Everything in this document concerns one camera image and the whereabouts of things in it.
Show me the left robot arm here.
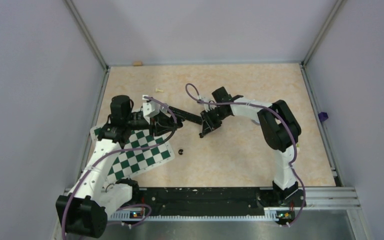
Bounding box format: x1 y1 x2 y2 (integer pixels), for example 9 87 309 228
55 95 180 240

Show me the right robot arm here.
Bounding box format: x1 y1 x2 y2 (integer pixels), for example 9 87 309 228
197 87 302 206

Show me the green white chessboard mat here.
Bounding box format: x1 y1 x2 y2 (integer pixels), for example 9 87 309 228
89 130 175 187

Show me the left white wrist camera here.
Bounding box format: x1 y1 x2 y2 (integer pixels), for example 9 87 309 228
142 94 160 119

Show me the black glitter microphone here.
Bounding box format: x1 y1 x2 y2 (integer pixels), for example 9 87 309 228
168 106 203 125

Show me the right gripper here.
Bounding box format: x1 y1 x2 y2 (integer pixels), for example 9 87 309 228
200 107 229 137

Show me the purple small object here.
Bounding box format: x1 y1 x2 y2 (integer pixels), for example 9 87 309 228
317 112 329 123

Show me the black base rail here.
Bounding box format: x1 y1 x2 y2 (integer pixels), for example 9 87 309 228
109 186 307 222

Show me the cork stopper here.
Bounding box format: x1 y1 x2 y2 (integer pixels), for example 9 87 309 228
132 61 143 67

